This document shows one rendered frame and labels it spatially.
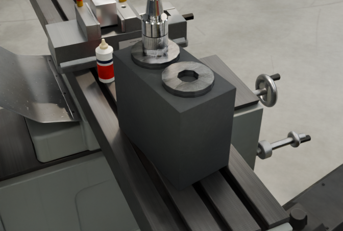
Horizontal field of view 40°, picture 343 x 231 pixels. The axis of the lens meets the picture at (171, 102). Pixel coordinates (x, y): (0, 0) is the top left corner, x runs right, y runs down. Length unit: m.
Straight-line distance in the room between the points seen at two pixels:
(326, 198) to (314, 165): 0.94
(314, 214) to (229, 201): 0.48
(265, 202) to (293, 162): 1.42
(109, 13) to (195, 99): 0.48
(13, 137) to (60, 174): 0.18
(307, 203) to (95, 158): 0.57
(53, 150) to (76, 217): 0.26
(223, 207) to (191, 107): 0.20
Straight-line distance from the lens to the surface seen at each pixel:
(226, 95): 0.80
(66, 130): 1.19
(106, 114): 1.04
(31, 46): 3.15
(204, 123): 0.80
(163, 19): 0.83
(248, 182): 0.90
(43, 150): 1.21
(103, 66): 1.11
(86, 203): 1.38
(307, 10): 3.58
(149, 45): 0.84
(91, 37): 1.17
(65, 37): 1.20
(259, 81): 1.64
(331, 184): 1.40
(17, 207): 1.31
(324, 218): 1.31
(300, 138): 1.64
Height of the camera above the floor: 1.58
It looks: 38 degrees down
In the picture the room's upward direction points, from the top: straight up
